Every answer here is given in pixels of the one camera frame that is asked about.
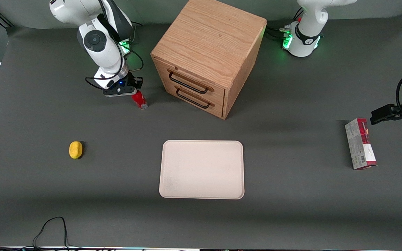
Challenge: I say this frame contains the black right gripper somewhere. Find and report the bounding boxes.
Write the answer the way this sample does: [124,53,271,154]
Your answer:
[118,74,143,93]

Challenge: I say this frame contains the red coke bottle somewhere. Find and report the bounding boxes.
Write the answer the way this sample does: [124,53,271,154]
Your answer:
[132,89,149,110]

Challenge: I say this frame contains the cream rectangular tray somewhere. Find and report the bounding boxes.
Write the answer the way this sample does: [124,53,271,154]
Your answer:
[159,140,245,200]

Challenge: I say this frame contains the red tartan cardboard box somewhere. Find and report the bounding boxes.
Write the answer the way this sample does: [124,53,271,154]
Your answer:
[345,118,378,170]

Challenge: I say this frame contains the wooden drawer front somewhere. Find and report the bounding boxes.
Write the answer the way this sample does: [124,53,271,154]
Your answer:
[153,56,226,105]
[161,75,225,120]

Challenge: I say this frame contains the wooden drawer cabinet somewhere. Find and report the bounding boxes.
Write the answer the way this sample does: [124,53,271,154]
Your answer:
[150,0,267,120]

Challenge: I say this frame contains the yellow lemon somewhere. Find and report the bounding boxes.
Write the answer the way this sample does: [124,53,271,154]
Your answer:
[69,141,83,160]

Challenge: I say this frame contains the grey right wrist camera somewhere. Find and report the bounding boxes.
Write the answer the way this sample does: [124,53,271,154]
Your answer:
[102,85,136,98]

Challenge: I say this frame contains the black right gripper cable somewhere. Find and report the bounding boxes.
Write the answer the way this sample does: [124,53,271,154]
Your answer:
[85,45,144,91]

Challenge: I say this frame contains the black metal drawer handle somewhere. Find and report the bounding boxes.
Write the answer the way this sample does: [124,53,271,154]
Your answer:
[175,86,216,109]
[167,69,214,94]

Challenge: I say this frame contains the black left arm base cables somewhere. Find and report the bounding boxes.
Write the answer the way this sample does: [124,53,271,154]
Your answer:
[265,7,304,40]

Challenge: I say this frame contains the black looped floor cable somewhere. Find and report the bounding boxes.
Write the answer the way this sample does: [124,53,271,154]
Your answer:
[32,216,83,250]

